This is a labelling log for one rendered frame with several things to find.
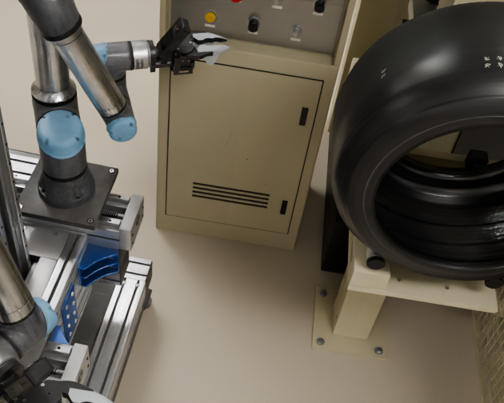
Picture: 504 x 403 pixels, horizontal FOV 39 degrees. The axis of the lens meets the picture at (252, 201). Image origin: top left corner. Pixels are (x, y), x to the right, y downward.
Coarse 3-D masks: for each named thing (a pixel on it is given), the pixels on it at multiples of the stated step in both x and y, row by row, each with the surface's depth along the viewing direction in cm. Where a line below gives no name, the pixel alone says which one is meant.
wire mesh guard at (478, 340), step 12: (480, 324) 227; (492, 324) 218; (480, 336) 227; (492, 336) 215; (480, 348) 224; (480, 360) 222; (492, 360) 213; (480, 372) 219; (480, 384) 217; (492, 396) 208
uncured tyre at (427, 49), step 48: (384, 48) 144; (432, 48) 134; (480, 48) 129; (384, 96) 134; (432, 96) 128; (480, 96) 126; (336, 144) 146; (384, 144) 135; (336, 192) 151; (384, 192) 177; (432, 192) 181; (480, 192) 179; (384, 240) 154; (432, 240) 173; (480, 240) 172
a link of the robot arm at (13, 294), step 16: (0, 240) 129; (0, 256) 129; (0, 272) 130; (16, 272) 133; (0, 288) 131; (16, 288) 133; (0, 304) 133; (16, 304) 134; (32, 304) 137; (48, 304) 142; (0, 320) 136; (16, 320) 135; (32, 320) 137; (48, 320) 141; (16, 336) 136; (32, 336) 138; (16, 352) 136
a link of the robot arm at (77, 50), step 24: (24, 0) 152; (48, 0) 151; (72, 0) 155; (48, 24) 153; (72, 24) 155; (72, 48) 160; (72, 72) 167; (96, 72) 167; (96, 96) 172; (120, 96) 177; (120, 120) 178
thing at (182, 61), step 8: (152, 40) 186; (184, 40) 188; (192, 40) 189; (152, 48) 184; (176, 48) 186; (184, 48) 186; (192, 48) 186; (152, 56) 184; (176, 56) 187; (184, 56) 186; (152, 64) 186; (160, 64) 189; (168, 64) 190; (176, 64) 188; (184, 64) 190; (192, 64) 190; (152, 72) 191; (176, 72) 191; (192, 72) 192
